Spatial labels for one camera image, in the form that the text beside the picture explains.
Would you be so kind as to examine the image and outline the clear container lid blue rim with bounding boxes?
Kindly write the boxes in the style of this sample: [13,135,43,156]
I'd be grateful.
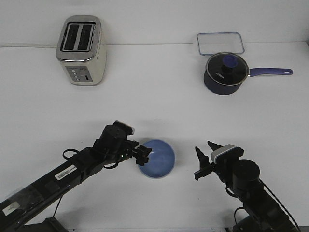
[197,32,245,56]

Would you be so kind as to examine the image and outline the blue bowl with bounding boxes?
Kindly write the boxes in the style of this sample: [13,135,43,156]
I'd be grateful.
[138,139,176,179]

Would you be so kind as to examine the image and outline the silver two-slot toaster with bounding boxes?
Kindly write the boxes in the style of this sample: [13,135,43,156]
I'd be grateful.
[56,15,107,86]

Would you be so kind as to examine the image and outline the glass pot lid blue knob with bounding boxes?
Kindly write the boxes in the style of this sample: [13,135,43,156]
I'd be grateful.
[206,52,249,86]

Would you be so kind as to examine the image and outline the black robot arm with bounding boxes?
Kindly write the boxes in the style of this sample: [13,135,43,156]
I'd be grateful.
[0,121,151,232]
[194,141,300,232]

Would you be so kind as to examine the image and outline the dark blue saucepan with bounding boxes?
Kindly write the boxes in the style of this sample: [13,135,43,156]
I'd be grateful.
[204,68,293,95]

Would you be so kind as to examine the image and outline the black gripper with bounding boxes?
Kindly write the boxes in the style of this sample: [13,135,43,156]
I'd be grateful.
[194,141,239,186]
[93,124,152,166]

